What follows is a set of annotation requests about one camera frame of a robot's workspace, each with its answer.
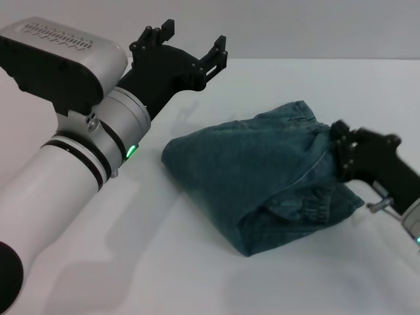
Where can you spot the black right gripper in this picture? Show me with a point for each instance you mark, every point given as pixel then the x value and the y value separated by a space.
pixel 377 160

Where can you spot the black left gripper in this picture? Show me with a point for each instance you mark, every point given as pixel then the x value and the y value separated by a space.
pixel 160 78

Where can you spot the blue denim shorts with embroidery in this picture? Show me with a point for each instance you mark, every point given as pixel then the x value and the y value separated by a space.
pixel 246 174

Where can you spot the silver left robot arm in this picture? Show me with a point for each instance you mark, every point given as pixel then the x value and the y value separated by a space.
pixel 65 164

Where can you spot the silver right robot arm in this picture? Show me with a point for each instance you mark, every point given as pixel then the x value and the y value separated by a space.
pixel 412 226

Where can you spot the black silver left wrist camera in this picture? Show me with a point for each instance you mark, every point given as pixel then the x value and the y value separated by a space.
pixel 62 62

